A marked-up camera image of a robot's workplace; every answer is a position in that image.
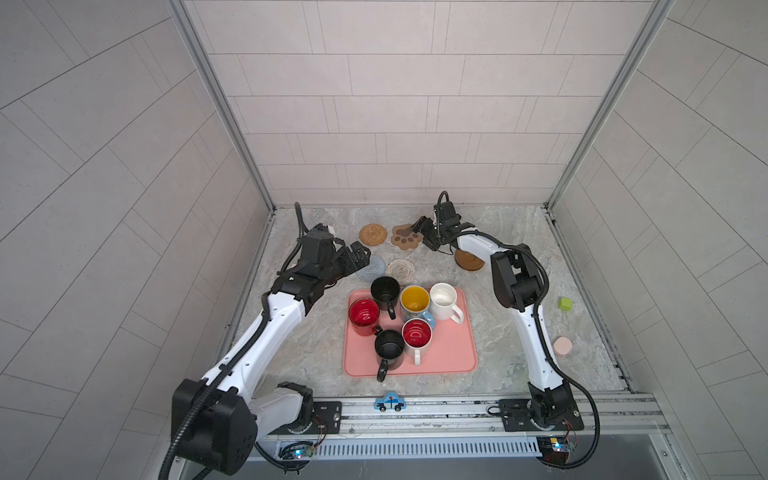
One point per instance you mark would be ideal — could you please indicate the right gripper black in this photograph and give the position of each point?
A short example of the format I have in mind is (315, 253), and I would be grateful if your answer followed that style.
(425, 224)

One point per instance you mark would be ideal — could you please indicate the pink rectangular tray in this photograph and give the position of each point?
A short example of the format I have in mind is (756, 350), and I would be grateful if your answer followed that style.
(451, 350)

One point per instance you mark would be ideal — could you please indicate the ventilation grille strip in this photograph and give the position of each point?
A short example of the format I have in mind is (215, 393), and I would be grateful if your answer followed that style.
(426, 448)

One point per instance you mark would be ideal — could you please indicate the woven rattan round coaster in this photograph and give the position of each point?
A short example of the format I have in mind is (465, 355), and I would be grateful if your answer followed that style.
(373, 235)

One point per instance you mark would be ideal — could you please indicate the blue toy car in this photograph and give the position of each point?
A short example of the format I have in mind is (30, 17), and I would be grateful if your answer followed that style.
(390, 401)

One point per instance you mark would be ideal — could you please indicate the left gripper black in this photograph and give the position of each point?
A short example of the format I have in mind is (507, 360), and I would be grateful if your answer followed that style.
(348, 265)

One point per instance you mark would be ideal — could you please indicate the black mug front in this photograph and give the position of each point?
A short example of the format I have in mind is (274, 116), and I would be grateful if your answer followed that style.
(389, 346)

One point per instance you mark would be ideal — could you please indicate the black mug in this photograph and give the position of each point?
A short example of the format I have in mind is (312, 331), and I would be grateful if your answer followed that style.
(389, 346)
(385, 292)

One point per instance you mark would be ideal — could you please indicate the green small cube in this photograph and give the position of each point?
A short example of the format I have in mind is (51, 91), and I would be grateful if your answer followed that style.
(565, 304)

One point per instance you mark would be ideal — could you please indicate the red mug left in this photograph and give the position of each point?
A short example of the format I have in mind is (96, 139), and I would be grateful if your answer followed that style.
(363, 315)

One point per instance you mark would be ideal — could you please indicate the white mug red inside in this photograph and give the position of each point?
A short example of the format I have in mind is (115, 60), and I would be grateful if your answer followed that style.
(417, 334)

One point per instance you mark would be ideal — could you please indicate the right circuit board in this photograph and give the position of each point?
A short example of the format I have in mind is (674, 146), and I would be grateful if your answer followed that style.
(555, 450)

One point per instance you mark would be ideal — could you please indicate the pink round disc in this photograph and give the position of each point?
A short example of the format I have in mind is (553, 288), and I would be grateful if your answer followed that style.
(562, 346)

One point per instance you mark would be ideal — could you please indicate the black mug rear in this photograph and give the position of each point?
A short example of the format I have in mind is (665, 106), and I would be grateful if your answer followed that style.
(385, 292)

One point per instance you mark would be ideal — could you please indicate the grey-blue woven round coaster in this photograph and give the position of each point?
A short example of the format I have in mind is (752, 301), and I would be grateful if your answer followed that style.
(376, 268)

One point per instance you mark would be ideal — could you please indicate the paw shaped cork coaster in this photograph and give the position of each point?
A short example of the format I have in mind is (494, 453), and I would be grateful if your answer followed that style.
(403, 237)

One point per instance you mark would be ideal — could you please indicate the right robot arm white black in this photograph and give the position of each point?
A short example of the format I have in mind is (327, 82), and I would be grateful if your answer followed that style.
(520, 283)

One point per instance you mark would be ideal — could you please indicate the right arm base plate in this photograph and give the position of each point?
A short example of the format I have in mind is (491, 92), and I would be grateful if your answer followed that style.
(516, 416)

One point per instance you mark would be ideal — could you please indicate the circuit board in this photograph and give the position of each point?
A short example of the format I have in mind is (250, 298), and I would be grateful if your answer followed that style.
(298, 451)
(555, 450)

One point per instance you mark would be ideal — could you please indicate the multicolour woven round coaster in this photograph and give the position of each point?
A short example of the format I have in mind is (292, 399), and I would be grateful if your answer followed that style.
(402, 270)

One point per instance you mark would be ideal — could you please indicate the left circuit board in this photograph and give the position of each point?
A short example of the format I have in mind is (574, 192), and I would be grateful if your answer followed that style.
(298, 451)

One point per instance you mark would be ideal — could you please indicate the brown wooden coaster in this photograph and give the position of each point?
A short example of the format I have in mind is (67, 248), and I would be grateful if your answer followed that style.
(468, 261)

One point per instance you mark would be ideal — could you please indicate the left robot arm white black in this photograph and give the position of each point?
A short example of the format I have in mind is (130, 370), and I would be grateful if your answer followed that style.
(212, 424)

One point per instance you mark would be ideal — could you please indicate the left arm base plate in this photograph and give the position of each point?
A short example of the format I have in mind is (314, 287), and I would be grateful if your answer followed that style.
(326, 418)

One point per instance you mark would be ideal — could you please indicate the yellow inside mug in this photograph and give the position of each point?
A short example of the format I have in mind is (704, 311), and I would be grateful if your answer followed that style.
(415, 303)

